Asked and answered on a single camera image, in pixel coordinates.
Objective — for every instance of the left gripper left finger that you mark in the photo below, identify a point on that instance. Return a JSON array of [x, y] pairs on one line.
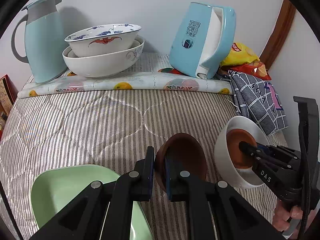
[[146, 174]]

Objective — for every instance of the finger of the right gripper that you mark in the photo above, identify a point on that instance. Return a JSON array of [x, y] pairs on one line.
[[247, 147]]

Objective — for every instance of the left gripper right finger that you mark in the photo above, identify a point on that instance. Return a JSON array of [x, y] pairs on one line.
[[183, 186]]

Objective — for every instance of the brown clay bowl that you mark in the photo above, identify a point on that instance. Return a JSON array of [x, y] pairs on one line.
[[184, 149], [233, 138]]

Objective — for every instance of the white ceramic bowl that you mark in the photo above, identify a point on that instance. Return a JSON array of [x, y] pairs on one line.
[[233, 166]]

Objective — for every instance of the light green plastic plate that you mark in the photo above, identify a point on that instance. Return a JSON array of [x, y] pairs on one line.
[[75, 203]]

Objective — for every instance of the person's right hand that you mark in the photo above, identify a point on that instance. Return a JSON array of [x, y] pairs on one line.
[[281, 216]]

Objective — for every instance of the grey checked folded cloth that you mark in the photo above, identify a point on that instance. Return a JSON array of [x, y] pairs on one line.
[[257, 100]]

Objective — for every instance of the red chips bag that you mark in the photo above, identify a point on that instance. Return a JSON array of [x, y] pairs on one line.
[[255, 68]]

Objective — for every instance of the yellow chips bag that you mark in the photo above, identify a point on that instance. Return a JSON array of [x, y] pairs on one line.
[[239, 54]]

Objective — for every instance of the fruit pattern table mat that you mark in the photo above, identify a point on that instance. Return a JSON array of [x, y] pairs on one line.
[[150, 72]]

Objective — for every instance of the light blue electric kettle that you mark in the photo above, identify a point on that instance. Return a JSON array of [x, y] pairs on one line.
[[203, 40]]

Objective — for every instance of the large white porcelain bowl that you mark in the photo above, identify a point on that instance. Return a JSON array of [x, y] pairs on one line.
[[104, 65]]

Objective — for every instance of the patterned white porcelain bowl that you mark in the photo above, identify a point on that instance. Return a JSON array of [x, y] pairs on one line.
[[103, 39]]

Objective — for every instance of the patterned kraft gift box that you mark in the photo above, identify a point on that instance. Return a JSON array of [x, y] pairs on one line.
[[8, 96]]

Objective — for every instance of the light blue thermos jug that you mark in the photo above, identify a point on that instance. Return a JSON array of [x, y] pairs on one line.
[[44, 40]]

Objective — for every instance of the brown wooden door frame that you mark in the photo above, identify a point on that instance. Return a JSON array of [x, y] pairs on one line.
[[279, 34]]

